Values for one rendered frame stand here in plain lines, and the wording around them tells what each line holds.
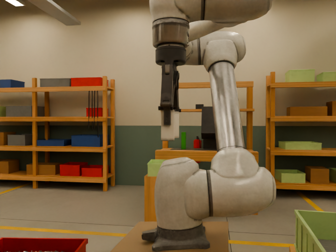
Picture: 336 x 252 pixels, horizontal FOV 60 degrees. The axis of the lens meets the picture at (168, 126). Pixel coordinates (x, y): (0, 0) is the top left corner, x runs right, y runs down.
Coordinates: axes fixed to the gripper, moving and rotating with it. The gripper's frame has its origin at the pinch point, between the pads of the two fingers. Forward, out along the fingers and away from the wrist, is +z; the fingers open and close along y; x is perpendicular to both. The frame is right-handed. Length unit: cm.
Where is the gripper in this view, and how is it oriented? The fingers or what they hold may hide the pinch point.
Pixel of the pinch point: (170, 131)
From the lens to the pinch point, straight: 71.3
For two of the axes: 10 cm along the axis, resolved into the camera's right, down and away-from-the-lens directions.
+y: 1.3, -0.1, 9.9
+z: 0.0, 10.0, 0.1
